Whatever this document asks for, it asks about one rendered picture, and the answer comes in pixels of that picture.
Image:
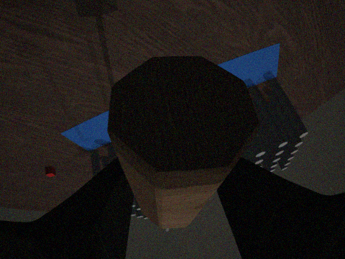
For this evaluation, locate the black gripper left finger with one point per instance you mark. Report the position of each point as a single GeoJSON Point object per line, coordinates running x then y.
{"type": "Point", "coordinates": [93, 223]}

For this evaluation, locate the small red block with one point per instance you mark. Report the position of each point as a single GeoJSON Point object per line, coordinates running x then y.
{"type": "Point", "coordinates": [50, 171]}

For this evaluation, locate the blue flat strip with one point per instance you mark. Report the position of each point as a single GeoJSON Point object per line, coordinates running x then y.
{"type": "Point", "coordinates": [252, 68]}

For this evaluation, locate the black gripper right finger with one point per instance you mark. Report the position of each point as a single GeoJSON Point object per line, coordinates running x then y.
{"type": "Point", "coordinates": [273, 218]}

